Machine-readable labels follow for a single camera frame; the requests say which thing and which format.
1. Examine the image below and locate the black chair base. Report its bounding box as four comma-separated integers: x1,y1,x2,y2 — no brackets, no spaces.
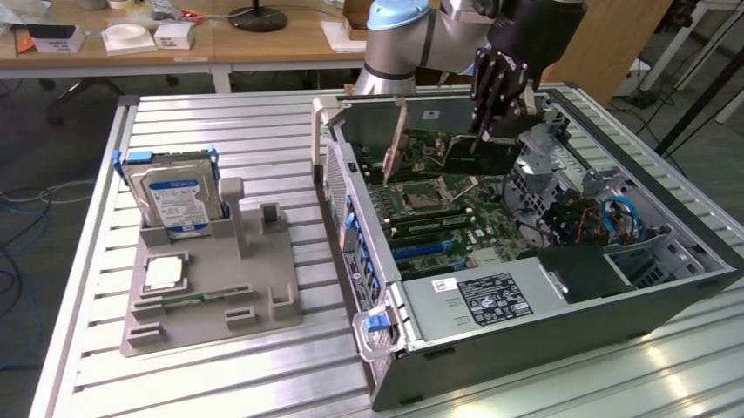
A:
41,77,127,127

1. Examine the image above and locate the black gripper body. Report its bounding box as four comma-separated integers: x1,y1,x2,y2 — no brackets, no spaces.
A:
487,0,587,84

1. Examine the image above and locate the perforated metal disk bay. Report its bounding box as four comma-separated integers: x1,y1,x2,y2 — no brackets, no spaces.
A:
503,128,588,223

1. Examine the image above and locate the silver CPU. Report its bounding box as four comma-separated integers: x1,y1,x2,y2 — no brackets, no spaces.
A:
143,257,186,289

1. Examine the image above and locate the grey parts rack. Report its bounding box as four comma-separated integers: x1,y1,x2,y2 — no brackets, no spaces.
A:
119,176,305,359

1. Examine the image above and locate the blue floor cable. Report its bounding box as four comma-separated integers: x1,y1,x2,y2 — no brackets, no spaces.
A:
0,191,51,371

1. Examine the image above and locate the red wire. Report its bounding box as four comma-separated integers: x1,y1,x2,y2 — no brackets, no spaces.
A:
579,207,602,239

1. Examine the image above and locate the blue wire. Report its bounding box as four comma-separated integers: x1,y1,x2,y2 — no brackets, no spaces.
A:
602,196,642,239

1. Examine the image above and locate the white box with dark lid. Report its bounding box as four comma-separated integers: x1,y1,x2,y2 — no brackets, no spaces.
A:
26,24,86,54

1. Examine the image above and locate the grey power supply unit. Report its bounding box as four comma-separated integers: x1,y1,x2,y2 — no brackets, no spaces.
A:
400,256,569,343

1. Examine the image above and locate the plain white box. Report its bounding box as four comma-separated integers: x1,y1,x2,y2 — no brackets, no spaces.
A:
154,22,197,50

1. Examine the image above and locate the black round lamp base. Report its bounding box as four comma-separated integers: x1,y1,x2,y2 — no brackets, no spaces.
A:
228,0,290,32

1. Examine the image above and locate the white paper stack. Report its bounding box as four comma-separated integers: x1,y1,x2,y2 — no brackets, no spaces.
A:
321,20,369,54

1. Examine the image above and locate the black expansion slot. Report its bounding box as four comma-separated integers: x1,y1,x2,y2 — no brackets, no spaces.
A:
400,260,465,280

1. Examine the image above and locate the wooden cabinet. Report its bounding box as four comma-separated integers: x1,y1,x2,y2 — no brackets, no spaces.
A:
499,0,676,105

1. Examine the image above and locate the white floor box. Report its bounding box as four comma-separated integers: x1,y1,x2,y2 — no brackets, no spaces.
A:
614,58,652,99

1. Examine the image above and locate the black stand pole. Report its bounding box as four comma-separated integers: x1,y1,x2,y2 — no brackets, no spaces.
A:
656,0,744,158

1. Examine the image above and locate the CPU socket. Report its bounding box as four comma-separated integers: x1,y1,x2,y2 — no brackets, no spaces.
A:
400,182,453,214

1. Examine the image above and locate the white floor cable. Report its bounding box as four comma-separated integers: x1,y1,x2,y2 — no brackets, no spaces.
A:
0,178,94,206

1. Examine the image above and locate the blue expansion slot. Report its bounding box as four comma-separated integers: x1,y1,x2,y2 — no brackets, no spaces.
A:
392,241,453,259

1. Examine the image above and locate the white round container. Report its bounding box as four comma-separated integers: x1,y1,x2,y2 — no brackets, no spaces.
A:
102,24,158,57

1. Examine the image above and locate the green motherboard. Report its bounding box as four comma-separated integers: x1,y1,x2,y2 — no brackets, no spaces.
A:
352,143,528,282

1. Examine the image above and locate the wooden desk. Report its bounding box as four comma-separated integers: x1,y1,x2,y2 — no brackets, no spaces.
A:
0,0,531,95

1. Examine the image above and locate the metal socket cover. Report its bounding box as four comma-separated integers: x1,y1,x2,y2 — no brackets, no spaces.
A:
439,173,481,199

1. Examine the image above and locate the brown cardboard box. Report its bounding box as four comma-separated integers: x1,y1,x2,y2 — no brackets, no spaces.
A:
342,0,373,31

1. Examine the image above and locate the hard disk with blue carrier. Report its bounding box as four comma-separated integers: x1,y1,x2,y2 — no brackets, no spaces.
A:
110,147,221,239

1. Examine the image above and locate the open black PC case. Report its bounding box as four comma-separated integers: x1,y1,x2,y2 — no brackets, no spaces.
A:
312,84,744,413

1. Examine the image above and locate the graphics card with black fan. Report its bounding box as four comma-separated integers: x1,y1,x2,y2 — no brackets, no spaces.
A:
382,94,523,186

